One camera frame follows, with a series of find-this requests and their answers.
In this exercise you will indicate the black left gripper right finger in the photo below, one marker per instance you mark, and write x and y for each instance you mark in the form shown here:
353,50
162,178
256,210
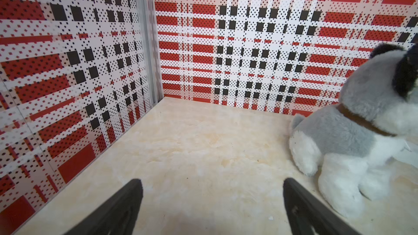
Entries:
309,216

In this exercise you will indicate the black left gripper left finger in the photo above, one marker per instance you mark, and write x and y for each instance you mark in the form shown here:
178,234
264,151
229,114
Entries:
116,216

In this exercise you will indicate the grey white husky plush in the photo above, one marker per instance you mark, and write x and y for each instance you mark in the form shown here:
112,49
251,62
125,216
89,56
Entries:
348,144

